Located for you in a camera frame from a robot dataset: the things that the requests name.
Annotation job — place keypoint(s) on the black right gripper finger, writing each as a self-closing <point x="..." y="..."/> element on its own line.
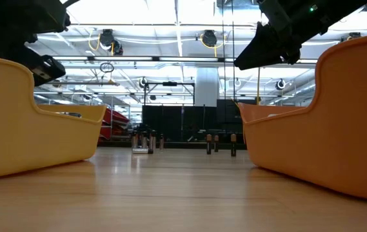
<point x="260" y="51"/>

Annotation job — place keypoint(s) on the yellow plastic bin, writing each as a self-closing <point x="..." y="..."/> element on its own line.
<point x="25" y="135"/>

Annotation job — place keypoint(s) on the copper black battery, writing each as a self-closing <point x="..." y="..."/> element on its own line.
<point x="233" y="145"/>
<point x="208" y="145"/>
<point x="216" y="144"/>

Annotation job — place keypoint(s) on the orange plastic bin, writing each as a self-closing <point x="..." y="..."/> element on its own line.
<point x="331" y="135"/>

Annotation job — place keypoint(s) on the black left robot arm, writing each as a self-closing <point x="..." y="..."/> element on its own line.
<point x="15" y="16"/>

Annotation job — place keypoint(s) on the grey metal pipe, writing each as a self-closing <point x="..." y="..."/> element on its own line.
<point x="83" y="83"/>

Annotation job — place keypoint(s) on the long overhead light bar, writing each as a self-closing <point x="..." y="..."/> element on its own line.
<point x="186" y="59"/>

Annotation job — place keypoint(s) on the rack with red bins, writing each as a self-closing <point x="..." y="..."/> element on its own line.
<point x="115" y="117"/>

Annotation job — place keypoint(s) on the black partition curtain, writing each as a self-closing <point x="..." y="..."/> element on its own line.
<point x="170" y="122"/>

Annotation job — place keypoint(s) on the black metal gantry frame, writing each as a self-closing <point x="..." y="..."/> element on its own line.
<point x="169" y="83"/>

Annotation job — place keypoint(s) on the black aluminium table frame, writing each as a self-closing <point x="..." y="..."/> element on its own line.
<point x="183" y="145"/>

